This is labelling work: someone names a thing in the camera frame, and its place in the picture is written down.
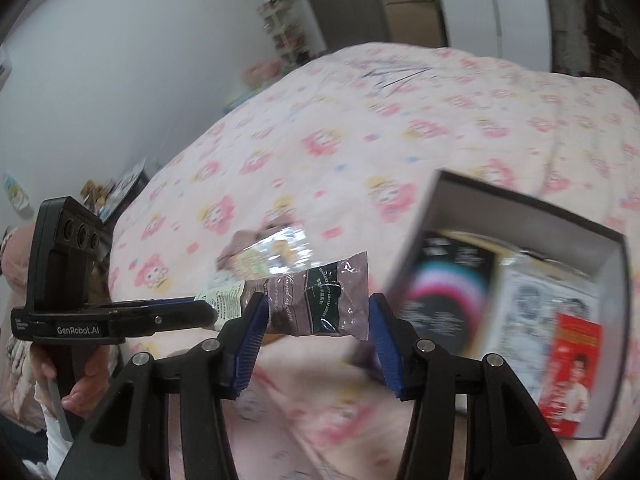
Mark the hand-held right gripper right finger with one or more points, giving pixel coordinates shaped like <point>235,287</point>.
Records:
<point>387,350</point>

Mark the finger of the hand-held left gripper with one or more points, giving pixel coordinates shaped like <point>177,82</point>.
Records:
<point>160,302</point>
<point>180,317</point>

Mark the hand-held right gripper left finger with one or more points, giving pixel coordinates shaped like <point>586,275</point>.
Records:
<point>247,345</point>

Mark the dark cardboard box container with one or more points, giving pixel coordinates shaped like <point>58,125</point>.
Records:
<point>525,220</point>

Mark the person's left hand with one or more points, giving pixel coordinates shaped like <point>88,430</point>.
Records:
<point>87,385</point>

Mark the pink cloth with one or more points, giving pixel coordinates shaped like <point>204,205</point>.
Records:
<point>15,255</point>

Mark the black box with rainbow arc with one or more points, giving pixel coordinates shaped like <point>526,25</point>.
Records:
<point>445,290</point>

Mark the clear plastic packet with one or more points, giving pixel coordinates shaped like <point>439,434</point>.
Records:
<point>270,255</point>

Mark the white printed bottle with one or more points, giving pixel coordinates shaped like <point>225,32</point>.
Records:
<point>16,192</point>

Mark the white printed packet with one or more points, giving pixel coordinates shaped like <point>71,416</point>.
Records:
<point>530,300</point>

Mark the red printed packet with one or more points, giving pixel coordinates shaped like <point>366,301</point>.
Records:
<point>575,360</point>

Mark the pink printed blanket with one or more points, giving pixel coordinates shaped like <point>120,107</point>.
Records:
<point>350,160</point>

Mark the pink plush toy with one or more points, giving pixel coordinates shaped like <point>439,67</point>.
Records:
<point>264,71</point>

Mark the white shelf rack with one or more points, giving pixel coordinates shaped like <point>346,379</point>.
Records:
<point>292,25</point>

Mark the brown cardboard boxes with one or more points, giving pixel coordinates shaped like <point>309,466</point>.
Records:
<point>410,15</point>

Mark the grey door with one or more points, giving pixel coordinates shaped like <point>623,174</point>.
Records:
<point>340,5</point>

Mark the white wardrobe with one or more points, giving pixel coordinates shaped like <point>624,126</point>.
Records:
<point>495,10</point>

